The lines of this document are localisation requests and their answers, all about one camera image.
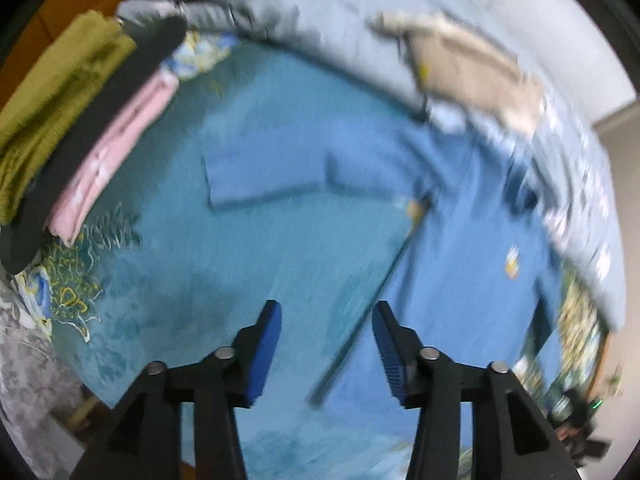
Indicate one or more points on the black folded cloth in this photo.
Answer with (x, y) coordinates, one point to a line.
(100, 110)

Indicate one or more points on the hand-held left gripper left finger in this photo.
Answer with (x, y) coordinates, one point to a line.
(265, 350)

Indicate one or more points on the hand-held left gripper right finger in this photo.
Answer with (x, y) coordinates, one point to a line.
(389, 355)

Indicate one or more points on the orange wooden headboard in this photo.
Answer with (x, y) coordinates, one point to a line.
(55, 5)

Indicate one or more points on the grey floral cloth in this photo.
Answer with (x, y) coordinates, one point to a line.
(30, 375)

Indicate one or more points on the pink folded cloth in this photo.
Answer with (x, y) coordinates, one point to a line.
(107, 160)

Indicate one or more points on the teal floral bedsheet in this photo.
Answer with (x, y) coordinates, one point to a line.
(210, 270)

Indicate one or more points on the olive green folded cloth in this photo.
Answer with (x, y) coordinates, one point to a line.
(45, 110)

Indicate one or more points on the beige garment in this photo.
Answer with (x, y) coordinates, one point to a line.
(470, 70)

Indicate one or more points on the grey crumpled garment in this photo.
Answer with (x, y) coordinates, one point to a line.
(340, 15)

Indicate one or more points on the blue shirt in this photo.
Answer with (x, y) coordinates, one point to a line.
(465, 280)

